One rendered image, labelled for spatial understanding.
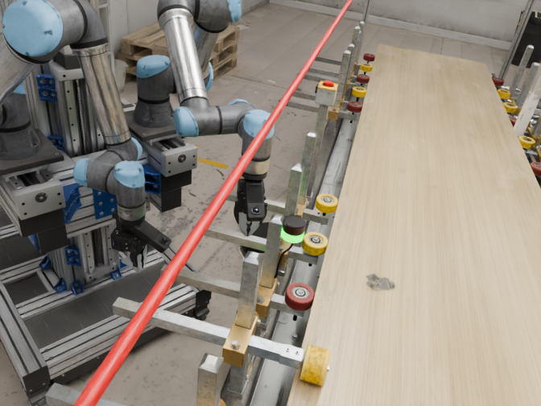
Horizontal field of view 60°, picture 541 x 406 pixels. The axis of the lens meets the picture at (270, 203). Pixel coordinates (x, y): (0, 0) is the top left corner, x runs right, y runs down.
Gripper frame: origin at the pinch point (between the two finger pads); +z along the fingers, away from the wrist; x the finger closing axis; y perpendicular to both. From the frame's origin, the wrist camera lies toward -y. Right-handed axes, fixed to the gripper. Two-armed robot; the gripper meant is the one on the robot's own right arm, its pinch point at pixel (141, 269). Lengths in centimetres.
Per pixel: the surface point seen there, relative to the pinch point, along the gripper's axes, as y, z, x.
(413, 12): -96, 53, -794
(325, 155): -40, 13, -124
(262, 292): -37.4, -4.4, 0.2
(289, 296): -45.4, -8.0, 2.6
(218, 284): -24.7, -3.4, 1.0
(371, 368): -69, -7, 18
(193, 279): -17.2, -3.4, 1.4
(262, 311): -39.2, -2.1, 5.0
